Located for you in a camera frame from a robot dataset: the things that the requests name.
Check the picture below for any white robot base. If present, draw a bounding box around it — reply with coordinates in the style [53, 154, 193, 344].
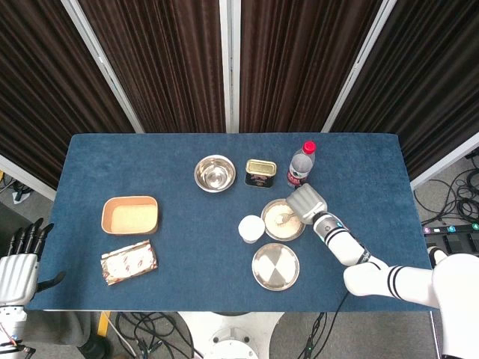
[177, 310, 285, 359]

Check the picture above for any brown paper box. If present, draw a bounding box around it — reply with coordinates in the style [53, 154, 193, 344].
[100, 195, 162, 236]

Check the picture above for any foil snack packet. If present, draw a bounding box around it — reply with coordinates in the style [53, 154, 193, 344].
[100, 239, 159, 286]

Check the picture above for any person in grey trousers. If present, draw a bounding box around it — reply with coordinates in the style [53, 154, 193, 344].
[22, 310, 113, 359]

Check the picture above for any white screen frame post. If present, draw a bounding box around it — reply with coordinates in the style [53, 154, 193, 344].
[61, 0, 145, 135]
[219, 0, 241, 135]
[320, 0, 398, 135]

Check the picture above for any person with white shoe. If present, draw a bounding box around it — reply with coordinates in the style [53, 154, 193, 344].
[426, 245, 449, 271]

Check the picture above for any steel plate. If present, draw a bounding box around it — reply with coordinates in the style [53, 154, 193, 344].
[251, 242, 301, 292]

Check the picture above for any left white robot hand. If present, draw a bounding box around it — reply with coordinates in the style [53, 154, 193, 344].
[0, 218, 66, 304]

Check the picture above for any black foot pedal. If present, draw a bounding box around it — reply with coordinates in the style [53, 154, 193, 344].
[430, 233, 479, 257]

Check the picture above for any black tin can gold lid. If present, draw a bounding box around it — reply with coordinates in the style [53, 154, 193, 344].
[244, 159, 278, 188]

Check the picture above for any dark brown curtain panel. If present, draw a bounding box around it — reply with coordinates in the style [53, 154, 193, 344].
[238, 0, 386, 134]
[0, 0, 136, 190]
[331, 0, 479, 181]
[76, 0, 228, 134]

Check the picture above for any white paper cup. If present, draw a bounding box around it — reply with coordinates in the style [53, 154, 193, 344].
[238, 215, 266, 245]

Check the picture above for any clear water bottle red cap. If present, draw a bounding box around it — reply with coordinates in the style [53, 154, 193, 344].
[286, 140, 317, 189]

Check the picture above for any spoon with black handle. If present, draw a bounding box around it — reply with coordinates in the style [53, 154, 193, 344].
[274, 211, 297, 227]

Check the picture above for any black cable tangle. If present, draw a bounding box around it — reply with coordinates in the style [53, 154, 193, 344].
[112, 311, 198, 359]
[413, 155, 479, 225]

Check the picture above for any blue table cloth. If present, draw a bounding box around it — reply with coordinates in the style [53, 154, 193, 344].
[26, 132, 443, 312]

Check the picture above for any bowl of white powder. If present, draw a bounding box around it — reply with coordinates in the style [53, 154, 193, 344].
[260, 198, 307, 242]

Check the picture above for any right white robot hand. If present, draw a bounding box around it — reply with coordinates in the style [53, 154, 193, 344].
[286, 182, 329, 225]

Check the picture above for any deep steel bowl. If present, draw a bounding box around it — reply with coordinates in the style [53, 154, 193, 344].
[193, 154, 237, 194]

